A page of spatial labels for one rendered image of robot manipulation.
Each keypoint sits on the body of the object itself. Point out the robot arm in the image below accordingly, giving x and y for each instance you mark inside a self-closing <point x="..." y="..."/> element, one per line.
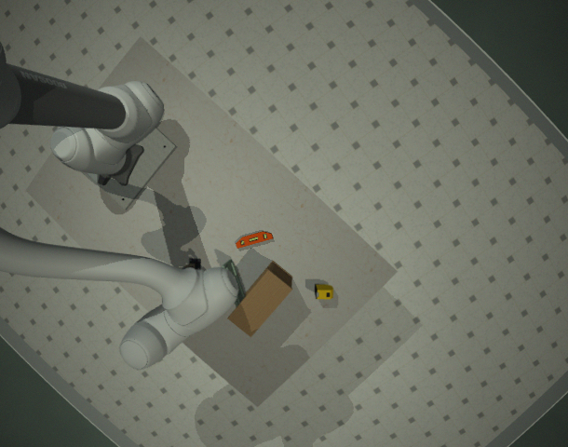
<point x="191" y="299"/>

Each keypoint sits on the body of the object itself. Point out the orange spirit level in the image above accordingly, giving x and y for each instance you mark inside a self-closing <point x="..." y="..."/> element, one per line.
<point x="249" y="240"/>

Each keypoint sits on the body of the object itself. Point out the brown wooden cabinet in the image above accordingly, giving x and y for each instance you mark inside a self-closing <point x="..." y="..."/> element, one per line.
<point x="267" y="293"/>

